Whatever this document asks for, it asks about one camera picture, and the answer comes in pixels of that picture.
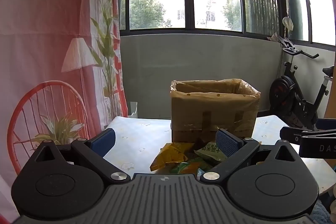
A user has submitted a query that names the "dark green pipe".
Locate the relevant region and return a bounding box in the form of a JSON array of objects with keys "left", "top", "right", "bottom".
[{"left": 288, "top": 0, "right": 303, "bottom": 41}]

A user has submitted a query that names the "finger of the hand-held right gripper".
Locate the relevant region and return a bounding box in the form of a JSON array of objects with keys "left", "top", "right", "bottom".
[
  {"left": 280, "top": 126, "right": 336, "bottom": 146},
  {"left": 316, "top": 118, "right": 336, "bottom": 131}
]

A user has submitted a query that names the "green and orange snack packet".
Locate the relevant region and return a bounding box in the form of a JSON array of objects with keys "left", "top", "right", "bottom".
[{"left": 168, "top": 157, "right": 213, "bottom": 174}]

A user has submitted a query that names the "yellow snack packet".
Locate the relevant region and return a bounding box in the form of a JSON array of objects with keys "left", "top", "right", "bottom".
[{"left": 150, "top": 142, "right": 196, "bottom": 172}]

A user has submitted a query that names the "white cover on pole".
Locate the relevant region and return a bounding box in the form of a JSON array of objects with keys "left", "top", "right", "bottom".
[{"left": 282, "top": 17, "right": 294, "bottom": 31}]

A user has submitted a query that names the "perforated metal window screen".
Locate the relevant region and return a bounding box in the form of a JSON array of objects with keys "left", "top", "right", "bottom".
[{"left": 247, "top": 0, "right": 280, "bottom": 34}]

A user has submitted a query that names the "light green snack packet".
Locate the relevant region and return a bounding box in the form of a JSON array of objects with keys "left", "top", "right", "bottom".
[{"left": 194, "top": 141, "right": 229, "bottom": 163}]

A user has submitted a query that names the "rag on bike handlebar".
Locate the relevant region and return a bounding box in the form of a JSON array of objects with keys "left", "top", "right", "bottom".
[{"left": 267, "top": 32, "right": 285, "bottom": 42}]

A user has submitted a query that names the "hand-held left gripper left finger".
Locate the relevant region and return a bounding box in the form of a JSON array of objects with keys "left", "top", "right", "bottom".
[{"left": 34, "top": 128, "right": 131, "bottom": 184}]

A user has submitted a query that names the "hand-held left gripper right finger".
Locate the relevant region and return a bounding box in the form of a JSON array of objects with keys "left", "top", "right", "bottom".
[{"left": 199, "top": 128, "right": 301, "bottom": 184}]

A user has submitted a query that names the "printed red curtain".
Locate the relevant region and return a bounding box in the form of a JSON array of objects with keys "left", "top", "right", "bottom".
[{"left": 0, "top": 0, "right": 129, "bottom": 224}]

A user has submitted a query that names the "black framed window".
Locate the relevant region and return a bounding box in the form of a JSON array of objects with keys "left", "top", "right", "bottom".
[{"left": 118, "top": 0, "right": 336, "bottom": 52}]

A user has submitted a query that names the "wooden furniture panel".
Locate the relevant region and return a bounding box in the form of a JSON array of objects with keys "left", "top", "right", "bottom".
[{"left": 324, "top": 52, "right": 336, "bottom": 120}]

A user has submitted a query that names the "black exercise bike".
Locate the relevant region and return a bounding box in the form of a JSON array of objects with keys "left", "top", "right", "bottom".
[{"left": 269, "top": 36, "right": 336, "bottom": 131}]

